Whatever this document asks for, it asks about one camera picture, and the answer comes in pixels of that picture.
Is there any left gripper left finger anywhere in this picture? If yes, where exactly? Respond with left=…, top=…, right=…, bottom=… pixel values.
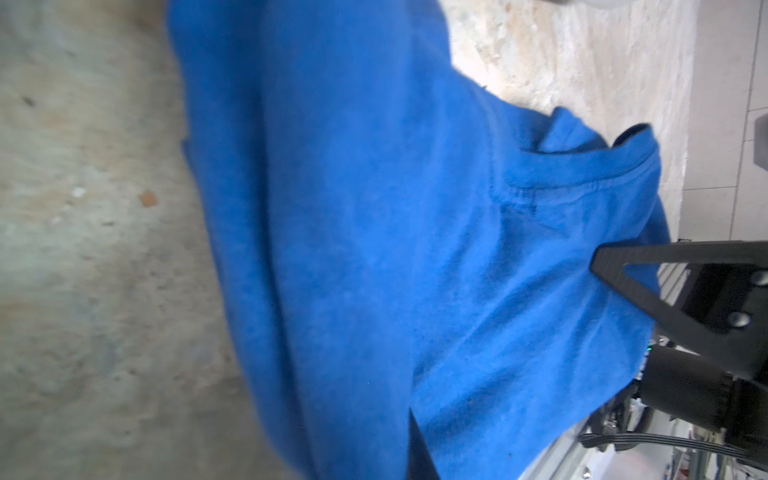
left=407, top=410, right=440, bottom=480

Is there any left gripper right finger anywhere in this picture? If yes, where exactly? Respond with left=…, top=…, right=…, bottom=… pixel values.
left=590, top=241, right=767, bottom=384

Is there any blue t-shirt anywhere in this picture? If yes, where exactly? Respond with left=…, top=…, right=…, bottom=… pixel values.
left=168, top=1, right=669, bottom=479

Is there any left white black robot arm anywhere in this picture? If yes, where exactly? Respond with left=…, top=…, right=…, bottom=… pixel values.
left=406, top=240, right=767, bottom=479

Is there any aluminium mounting rail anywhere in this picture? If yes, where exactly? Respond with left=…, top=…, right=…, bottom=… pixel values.
left=518, top=257, right=768, bottom=480

